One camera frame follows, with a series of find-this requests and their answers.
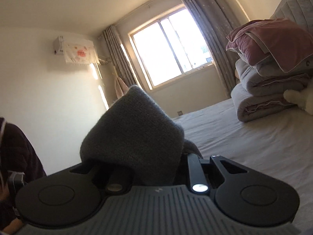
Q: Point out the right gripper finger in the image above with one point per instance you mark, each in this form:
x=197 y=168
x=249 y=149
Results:
x=197 y=179

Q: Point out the grey knit cat sweater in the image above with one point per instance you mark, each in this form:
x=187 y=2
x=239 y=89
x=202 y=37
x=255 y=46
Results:
x=137 y=133

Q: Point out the grey bed sheet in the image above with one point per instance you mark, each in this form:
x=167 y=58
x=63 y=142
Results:
x=278 y=145

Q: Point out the lower folded grey quilt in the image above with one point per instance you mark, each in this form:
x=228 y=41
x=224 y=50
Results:
x=249 y=107

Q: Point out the folded grey quilt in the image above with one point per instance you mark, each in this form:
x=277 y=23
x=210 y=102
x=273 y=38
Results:
x=249 y=107
x=270 y=79

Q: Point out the hanging pink towel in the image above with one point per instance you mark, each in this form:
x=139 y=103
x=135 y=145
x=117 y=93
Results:
x=120 y=87

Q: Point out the upper folded grey quilt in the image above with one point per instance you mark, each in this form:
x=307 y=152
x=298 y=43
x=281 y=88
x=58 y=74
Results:
x=270 y=79

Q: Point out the white plush toy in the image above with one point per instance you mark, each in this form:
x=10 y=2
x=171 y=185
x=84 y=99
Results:
x=303 y=99

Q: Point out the left grey curtain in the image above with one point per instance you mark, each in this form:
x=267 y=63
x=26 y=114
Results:
x=119 y=59

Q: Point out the grey curtain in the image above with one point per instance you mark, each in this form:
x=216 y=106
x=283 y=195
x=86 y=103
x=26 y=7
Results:
x=216 y=20
x=119 y=59

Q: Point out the window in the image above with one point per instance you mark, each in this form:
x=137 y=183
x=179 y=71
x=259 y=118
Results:
x=169 y=46

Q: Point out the right grey curtain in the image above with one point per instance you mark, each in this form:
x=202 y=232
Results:
x=216 y=20

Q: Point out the pink velvet pillow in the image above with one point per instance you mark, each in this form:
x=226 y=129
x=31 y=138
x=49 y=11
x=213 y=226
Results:
x=283 y=40

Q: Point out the person in dark jacket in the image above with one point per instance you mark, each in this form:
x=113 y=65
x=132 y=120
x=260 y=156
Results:
x=17 y=155

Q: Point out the grey padded headboard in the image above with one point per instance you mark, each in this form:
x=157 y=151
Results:
x=298 y=11

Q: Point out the covered wall air conditioner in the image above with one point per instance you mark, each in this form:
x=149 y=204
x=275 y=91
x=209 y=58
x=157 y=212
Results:
x=76 y=51

